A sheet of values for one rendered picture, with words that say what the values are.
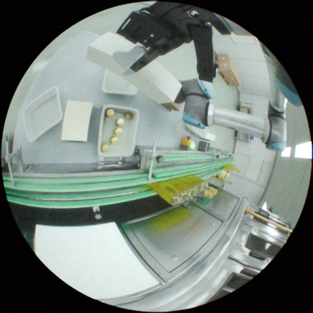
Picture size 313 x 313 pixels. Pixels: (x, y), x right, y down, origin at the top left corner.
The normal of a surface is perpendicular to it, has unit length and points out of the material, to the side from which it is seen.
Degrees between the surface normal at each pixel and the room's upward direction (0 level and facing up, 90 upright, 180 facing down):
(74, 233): 90
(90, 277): 90
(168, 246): 90
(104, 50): 0
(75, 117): 0
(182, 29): 90
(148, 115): 0
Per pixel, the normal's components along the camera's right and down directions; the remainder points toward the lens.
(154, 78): 0.58, 0.28
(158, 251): 0.16, -0.96
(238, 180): -0.79, 0.01
